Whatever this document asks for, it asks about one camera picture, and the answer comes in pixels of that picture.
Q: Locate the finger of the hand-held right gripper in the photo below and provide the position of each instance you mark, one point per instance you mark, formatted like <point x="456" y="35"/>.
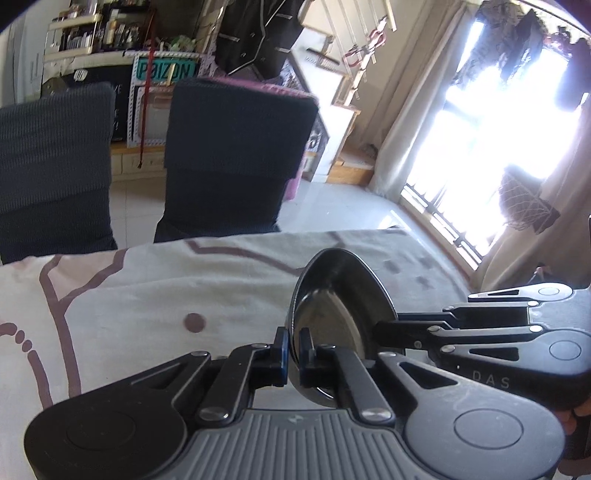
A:
<point x="489" y="313"/>
<point x="461" y="337"/>

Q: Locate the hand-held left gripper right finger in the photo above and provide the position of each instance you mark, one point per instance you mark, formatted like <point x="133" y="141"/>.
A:
<point x="305" y="357"/>

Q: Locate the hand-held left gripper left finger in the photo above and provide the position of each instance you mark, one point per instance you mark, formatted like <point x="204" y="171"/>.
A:
<point x="281" y="357"/>

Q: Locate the small round steel bowl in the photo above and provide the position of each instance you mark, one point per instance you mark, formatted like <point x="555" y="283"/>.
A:
<point x="341" y="286"/>

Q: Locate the person's right hand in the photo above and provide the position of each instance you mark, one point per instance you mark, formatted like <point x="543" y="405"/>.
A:
<point x="577" y="422"/>

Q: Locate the printed cartoon tablecloth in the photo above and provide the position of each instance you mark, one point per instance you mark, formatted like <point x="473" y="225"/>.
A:
<point x="161" y="300"/>

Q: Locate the wooden step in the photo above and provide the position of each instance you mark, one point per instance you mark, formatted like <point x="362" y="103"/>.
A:
<point x="348" y="173"/>

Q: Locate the dark grey chair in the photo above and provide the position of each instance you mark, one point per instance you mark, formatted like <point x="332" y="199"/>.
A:
<point x="51" y="175"/>
<point x="231" y="161"/>

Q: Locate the beige curtain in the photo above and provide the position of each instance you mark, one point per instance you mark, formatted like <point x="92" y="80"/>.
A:
<point x="415" y="115"/>

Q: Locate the hanging dark clothes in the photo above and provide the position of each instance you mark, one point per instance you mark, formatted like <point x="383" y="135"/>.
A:
<point x="521" y="41"/>

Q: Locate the stair railing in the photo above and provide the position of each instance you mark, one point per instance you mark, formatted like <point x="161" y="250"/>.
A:
<point x="355" y="46"/>

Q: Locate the teal sign plate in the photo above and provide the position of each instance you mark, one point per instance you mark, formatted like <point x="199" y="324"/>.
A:
<point x="161" y="71"/>

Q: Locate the black vest with white trim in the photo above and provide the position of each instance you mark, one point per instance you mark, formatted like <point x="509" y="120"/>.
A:
<point x="258" y="37"/>

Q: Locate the black cardboard box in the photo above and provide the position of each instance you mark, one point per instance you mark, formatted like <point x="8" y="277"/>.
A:
<point x="92" y="77"/>

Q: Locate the white cosmetics rack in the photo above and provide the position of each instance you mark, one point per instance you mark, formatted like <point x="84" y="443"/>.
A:
<point x="71" y="37"/>

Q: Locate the window guard rail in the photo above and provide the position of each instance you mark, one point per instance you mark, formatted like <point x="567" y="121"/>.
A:
<point x="443" y="230"/>

